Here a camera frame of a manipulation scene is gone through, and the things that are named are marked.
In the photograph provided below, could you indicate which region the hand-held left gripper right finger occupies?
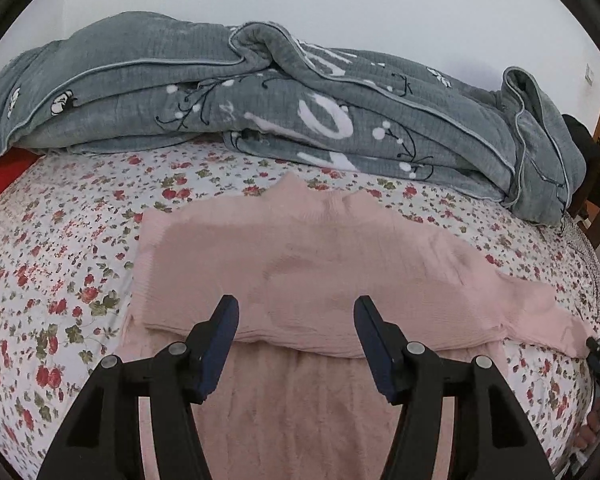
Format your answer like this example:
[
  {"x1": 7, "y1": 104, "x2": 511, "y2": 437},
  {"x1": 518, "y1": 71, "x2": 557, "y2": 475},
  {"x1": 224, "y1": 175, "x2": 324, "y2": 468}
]
[{"x1": 354, "y1": 295, "x2": 556, "y2": 480}]

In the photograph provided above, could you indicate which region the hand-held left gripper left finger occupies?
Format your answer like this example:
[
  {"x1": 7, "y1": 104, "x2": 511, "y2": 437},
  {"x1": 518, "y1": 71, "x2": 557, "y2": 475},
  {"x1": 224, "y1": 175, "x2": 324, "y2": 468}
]
[{"x1": 37, "y1": 294, "x2": 241, "y2": 480}]

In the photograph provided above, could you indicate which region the pink knit sweater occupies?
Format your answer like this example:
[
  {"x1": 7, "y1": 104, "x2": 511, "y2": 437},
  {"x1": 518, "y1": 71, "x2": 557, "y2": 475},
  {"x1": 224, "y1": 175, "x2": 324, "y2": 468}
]
[{"x1": 120, "y1": 172, "x2": 600, "y2": 480}]

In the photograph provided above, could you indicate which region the person's right hand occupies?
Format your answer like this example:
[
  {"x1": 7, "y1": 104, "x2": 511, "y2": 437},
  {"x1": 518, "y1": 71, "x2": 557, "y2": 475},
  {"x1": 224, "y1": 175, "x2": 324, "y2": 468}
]
[{"x1": 571, "y1": 400, "x2": 600, "y2": 458}]

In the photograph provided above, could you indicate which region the floral bed sheet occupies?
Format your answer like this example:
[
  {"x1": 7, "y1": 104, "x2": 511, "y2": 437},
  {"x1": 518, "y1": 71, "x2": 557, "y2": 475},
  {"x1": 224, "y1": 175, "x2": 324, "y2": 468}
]
[{"x1": 0, "y1": 140, "x2": 600, "y2": 480}]

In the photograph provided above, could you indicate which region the black garment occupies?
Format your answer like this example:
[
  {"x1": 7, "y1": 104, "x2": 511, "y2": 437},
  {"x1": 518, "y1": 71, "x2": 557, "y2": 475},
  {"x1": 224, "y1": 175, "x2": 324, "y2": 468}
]
[{"x1": 561, "y1": 114, "x2": 600, "y2": 173}]

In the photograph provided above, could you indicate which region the grey printed blanket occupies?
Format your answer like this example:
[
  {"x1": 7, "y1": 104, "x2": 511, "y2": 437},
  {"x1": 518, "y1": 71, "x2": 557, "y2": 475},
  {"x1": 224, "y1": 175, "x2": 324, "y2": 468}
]
[{"x1": 0, "y1": 10, "x2": 588, "y2": 223}]

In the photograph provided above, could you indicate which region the red pillow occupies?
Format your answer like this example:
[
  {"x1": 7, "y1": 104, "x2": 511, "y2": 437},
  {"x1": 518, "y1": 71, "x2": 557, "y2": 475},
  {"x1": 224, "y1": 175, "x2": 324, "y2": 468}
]
[{"x1": 0, "y1": 147, "x2": 42, "y2": 209}]

